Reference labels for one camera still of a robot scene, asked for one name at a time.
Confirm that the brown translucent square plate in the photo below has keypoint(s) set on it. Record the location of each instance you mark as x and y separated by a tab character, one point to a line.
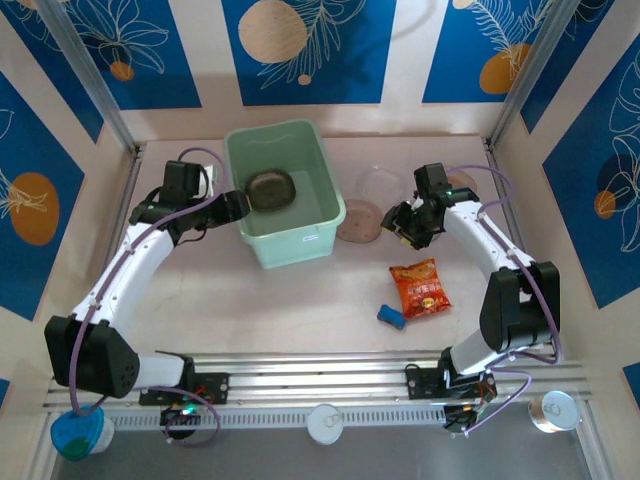
272	192
465	179
357	221

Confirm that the green plastic bin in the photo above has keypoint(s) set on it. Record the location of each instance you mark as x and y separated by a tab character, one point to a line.
310	150

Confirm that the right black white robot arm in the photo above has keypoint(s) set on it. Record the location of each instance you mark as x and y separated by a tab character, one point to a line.
520	310

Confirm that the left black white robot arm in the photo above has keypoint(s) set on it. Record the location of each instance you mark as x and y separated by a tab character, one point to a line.
125	275

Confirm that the orange chips bag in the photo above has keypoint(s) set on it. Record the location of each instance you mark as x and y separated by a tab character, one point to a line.
420	295

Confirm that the blue sponge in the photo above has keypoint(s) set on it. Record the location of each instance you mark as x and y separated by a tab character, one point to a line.
391	316

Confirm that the right base circuit board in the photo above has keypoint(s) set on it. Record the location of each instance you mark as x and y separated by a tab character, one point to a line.
462	417

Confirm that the base circuit board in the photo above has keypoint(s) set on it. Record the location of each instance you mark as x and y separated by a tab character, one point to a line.
462	417
180	415

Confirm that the white round cap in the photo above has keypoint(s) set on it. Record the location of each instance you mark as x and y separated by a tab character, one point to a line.
325	425

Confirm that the left base circuit board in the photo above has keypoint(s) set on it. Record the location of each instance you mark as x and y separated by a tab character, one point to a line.
180	415

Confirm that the silver pull-tab can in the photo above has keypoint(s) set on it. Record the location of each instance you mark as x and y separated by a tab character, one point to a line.
555	410

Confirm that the blue lidded white container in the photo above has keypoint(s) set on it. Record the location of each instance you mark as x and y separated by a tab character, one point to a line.
77	435

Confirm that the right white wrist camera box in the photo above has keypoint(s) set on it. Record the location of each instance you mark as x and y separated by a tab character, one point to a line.
414	204

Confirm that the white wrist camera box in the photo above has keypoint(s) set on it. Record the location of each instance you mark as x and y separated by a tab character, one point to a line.
210	180
414	204

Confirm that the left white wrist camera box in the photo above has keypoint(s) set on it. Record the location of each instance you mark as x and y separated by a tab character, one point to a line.
210	180

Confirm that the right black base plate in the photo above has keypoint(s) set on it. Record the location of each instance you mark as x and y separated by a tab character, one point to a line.
422	382

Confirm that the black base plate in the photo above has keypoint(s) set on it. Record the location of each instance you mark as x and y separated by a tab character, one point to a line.
422	382
215	387

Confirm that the left aluminium frame post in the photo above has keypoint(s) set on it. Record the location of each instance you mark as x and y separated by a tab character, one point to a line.
87	70

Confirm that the aluminium frame post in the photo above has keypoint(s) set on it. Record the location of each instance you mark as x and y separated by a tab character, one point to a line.
87	70
535	70

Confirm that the right aluminium frame post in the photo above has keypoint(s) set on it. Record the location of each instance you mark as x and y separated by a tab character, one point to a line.
535	70

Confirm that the aluminium mounting rail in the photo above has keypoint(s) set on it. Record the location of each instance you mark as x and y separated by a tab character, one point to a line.
310	380

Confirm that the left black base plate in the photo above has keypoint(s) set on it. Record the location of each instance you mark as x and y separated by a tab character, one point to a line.
215	387

